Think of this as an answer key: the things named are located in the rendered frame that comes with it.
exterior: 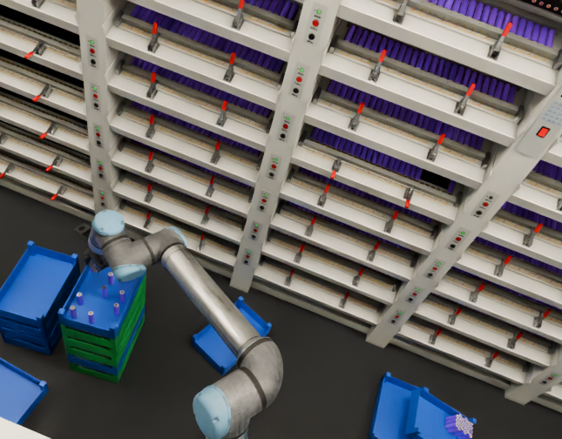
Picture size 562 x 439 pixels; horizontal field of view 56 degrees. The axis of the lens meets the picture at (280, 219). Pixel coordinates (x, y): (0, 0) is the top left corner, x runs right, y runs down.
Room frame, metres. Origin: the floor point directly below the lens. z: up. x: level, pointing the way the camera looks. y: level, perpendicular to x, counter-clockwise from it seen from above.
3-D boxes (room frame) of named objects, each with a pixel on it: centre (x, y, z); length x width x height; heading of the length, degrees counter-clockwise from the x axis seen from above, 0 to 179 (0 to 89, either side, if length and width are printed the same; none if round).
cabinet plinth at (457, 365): (1.47, -0.27, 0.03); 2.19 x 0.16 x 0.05; 86
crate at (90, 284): (0.91, 0.52, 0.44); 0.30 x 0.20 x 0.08; 3
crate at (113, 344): (0.91, 0.52, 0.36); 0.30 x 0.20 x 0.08; 3
